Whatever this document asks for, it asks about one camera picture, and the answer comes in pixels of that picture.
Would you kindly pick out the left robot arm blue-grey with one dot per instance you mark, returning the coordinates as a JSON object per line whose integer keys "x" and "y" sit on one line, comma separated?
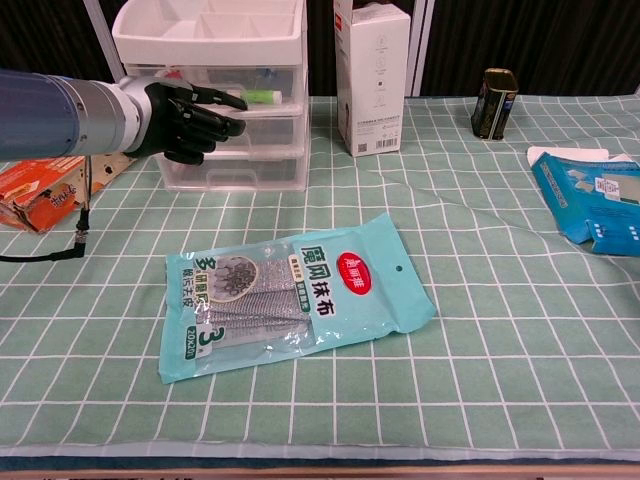
{"x": 55, "y": 115}

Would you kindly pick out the white frame post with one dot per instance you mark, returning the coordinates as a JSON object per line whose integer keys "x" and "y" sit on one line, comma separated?
{"x": 93, "y": 15}
{"x": 427, "y": 45}

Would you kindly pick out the blue cardboard box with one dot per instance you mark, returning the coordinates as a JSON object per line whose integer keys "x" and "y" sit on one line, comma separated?
{"x": 585, "y": 195}

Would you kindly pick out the green checkered tablecloth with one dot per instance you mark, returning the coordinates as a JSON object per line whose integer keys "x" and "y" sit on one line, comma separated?
{"x": 500, "y": 325}

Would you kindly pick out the clear drawer holding yellow duck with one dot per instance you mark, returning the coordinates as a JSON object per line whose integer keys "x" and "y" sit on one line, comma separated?
{"x": 272, "y": 131}

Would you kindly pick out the tall white carton box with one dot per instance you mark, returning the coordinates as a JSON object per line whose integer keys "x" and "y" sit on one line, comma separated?
{"x": 377, "y": 90}

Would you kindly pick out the blue binder clip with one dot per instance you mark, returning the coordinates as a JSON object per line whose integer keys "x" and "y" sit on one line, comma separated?
{"x": 267, "y": 74}

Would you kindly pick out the red and white toy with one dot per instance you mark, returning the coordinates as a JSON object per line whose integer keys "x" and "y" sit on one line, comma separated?
{"x": 172, "y": 75}

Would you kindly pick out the teal cleaning cloth package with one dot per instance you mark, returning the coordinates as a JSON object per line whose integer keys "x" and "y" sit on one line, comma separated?
{"x": 345, "y": 290}

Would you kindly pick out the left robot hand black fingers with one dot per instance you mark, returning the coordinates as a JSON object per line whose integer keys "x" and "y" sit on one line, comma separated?
{"x": 190, "y": 117}

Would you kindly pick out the clear plastic box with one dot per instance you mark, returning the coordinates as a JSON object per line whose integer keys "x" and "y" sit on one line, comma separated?
{"x": 287, "y": 85}

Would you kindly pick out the white plastic drawer organizer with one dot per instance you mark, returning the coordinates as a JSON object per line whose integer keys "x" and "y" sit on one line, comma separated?
{"x": 210, "y": 47}

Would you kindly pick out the green glue stick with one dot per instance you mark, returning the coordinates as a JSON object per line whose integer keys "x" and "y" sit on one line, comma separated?
{"x": 262, "y": 96}

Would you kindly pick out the orange snack carton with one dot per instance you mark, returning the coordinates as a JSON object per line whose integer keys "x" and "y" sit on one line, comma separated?
{"x": 30, "y": 200}

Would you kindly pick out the dark green tin can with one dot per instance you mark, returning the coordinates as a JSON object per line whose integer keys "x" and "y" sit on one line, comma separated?
{"x": 492, "y": 107}

